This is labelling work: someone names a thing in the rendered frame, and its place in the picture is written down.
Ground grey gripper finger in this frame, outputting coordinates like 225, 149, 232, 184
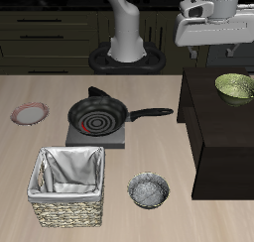
225, 42, 242, 59
187, 45, 199, 61

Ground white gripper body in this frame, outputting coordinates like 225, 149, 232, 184
174, 3, 254, 49

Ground green bowl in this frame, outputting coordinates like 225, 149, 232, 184
214, 72, 254, 108

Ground dark grey stove plate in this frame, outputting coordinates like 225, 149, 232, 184
64, 123, 127, 151

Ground grey bowl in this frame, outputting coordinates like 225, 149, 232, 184
126, 172, 172, 210

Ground white plate with pink rim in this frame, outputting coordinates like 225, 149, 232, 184
9, 101, 51, 127

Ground dark wooden cabinet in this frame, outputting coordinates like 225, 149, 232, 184
176, 66, 254, 201

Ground black frying pan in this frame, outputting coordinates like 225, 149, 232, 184
66, 95, 175, 137

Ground dark kitchen cupboards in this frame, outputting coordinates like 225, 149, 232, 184
0, 0, 254, 76

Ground woven basket with white liner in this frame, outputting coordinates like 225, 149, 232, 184
26, 145, 106, 229

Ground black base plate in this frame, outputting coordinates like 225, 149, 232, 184
87, 42, 167, 72

